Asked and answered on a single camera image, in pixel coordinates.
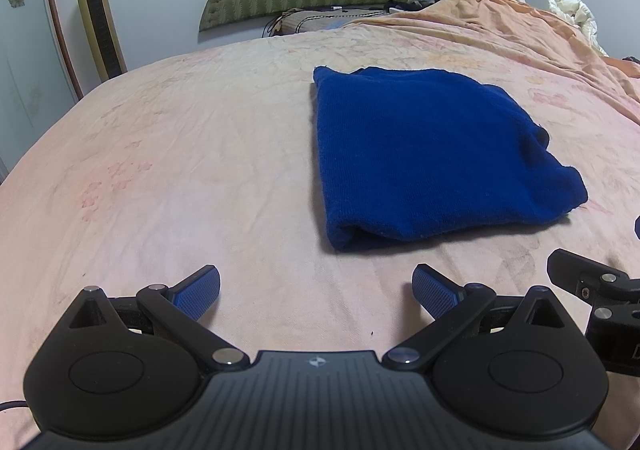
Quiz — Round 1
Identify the dark clothes pile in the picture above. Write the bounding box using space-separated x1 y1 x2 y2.
384 0 442 12

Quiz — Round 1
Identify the flower print glass door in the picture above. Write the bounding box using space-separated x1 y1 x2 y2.
0 0 84 181

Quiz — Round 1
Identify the pink bed sheet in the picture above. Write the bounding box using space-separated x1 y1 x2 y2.
0 0 640 450

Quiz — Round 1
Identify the blue beaded sweater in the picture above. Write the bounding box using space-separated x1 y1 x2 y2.
312 65 589 253

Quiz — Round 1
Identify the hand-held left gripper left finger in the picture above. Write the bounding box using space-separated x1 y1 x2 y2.
67 265 250 372

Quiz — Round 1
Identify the crumpled white cloth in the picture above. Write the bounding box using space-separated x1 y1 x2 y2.
547 0 609 56

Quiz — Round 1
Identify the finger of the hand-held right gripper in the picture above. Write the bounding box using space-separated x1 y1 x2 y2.
546 249 640 304

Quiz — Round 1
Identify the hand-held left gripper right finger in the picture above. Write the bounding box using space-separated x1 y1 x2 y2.
384 264 567 372

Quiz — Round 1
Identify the gold tower fan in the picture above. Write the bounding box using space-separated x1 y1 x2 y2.
71 0 127 82

